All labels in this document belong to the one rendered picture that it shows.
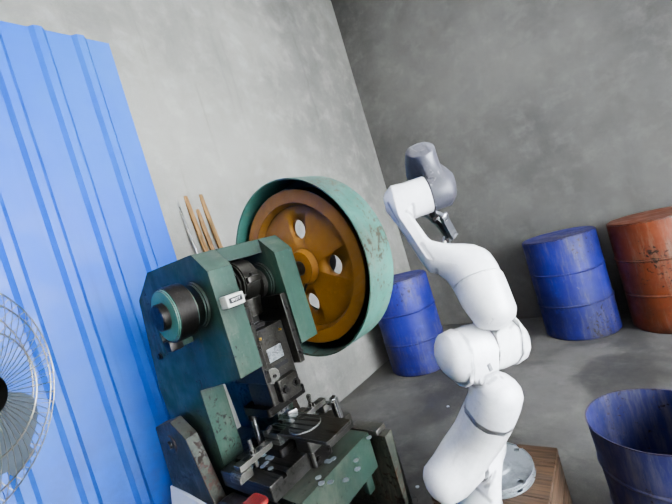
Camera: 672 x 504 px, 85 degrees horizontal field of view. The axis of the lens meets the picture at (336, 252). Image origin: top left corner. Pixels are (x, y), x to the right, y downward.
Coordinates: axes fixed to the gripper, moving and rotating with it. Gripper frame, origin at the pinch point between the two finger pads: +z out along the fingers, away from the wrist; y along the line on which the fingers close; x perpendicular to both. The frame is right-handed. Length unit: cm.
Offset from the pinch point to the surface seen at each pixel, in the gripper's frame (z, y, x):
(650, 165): 171, 35, 252
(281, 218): 19, -73, -16
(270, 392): 24, -19, -73
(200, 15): 0, -283, 88
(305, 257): 25, -51, -24
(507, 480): 66, 57, -39
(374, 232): 12.9, -25.1, -2.3
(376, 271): 18.6, -15.9, -14.0
